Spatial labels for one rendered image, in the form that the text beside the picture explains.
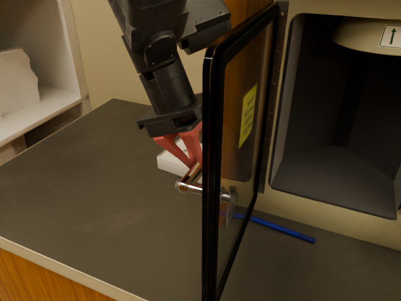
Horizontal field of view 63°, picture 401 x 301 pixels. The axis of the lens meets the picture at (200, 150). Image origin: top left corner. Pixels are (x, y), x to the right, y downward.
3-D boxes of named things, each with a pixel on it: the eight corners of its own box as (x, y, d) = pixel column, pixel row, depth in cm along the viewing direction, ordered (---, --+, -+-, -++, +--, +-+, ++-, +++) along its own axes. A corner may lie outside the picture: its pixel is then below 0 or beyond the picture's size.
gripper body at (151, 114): (163, 113, 49) (143, 66, 47) (222, 101, 44) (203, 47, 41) (139, 134, 44) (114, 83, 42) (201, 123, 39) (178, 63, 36)
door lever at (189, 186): (233, 173, 48) (235, 157, 47) (211, 208, 40) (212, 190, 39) (200, 165, 50) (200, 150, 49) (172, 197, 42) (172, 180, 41)
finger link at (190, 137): (190, 158, 52) (167, 104, 48) (230, 153, 48) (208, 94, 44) (169, 183, 47) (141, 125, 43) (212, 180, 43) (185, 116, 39)
